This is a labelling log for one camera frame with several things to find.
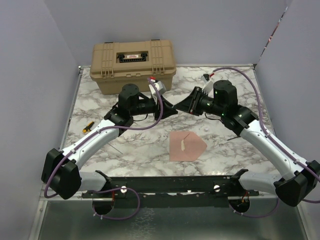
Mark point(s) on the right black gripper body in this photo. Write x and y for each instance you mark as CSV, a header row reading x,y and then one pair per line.
x,y
200,103

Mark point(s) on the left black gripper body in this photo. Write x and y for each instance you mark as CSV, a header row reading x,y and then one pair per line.
x,y
157,109

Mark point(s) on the pink paper envelope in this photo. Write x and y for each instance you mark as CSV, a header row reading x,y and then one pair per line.
x,y
194,146

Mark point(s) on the tan paper letter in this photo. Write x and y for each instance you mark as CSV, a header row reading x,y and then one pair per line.
x,y
182,145

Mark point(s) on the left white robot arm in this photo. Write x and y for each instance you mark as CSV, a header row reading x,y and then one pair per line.
x,y
62,168

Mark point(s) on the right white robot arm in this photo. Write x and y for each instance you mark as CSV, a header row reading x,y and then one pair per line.
x,y
297,177

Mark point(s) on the tan plastic toolbox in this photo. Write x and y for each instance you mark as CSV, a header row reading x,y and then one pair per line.
x,y
115,64

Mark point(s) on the yellow black screwdriver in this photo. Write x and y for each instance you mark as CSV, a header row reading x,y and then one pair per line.
x,y
88,127

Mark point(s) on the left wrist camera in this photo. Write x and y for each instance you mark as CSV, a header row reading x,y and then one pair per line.
x,y
159,86

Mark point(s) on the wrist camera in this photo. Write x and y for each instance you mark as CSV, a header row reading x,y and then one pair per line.
x,y
159,86
208,82

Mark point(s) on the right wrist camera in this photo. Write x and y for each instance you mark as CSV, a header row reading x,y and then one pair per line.
x,y
208,82

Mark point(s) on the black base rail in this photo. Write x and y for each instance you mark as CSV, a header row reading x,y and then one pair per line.
x,y
171,191

